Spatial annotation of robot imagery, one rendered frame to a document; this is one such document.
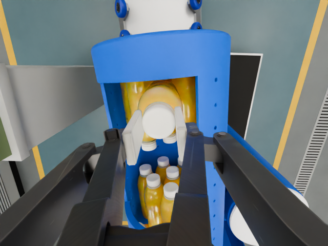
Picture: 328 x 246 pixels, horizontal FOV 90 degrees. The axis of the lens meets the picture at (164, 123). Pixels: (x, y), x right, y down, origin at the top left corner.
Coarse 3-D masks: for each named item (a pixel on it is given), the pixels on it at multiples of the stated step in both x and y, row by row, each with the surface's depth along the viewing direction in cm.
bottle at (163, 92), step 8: (160, 80) 32; (152, 88) 23; (160, 88) 22; (168, 88) 23; (176, 88) 34; (144, 96) 22; (152, 96) 21; (160, 96) 21; (168, 96) 21; (176, 96) 23; (144, 104) 21; (152, 104) 20; (168, 104) 20; (176, 104) 21; (144, 112) 20
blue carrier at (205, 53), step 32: (160, 32) 22; (192, 32) 23; (224, 32) 27; (96, 64) 29; (128, 64) 24; (160, 64) 24; (192, 64) 24; (224, 64) 28; (224, 96) 30; (224, 128) 33; (128, 192) 49; (224, 192) 40; (128, 224) 43
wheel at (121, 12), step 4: (116, 0) 44; (120, 0) 42; (124, 0) 43; (116, 4) 44; (120, 4) 43; (124, 4) 43; (116, 8) 45; (120, 8) 43; (124, 8) 43; (116, 12) 45; (120, 12) 44; (124, 12) 44; (120, 16) 45; (124, 16) 45
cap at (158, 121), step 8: (160, 104) 19; (152, 112) 18; (160, 112) 18; (168, 112) 18; (144, 120) 18; (152, 120) 18; (160, 120) 18; (168, 120) 18; (144, 128) 19; (152, 128) 19; (160, 128) 19; (168, 128) 19; (152, 136) 19; (160, 136) 19
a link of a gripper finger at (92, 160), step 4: (124, 128) 16; (120, 132) 15; (96, 148) 13; (100, 148) 12; (124, 148) 13; (96, 152) 12; (100, 152) 12; (124, 152) 13; (92, 156) 12; (96, 156) 12; (124, 156) 13; (88, 160) 12; (92, 160) 12; (96, 160) 12; (124, 160) 13; (84, 164) 12; (88, 164) 12; (92, 164) 12; (84, 168) 12; (88, 168) 12; (92, 168) 12; (88, 172) 12; (92, 172) 12
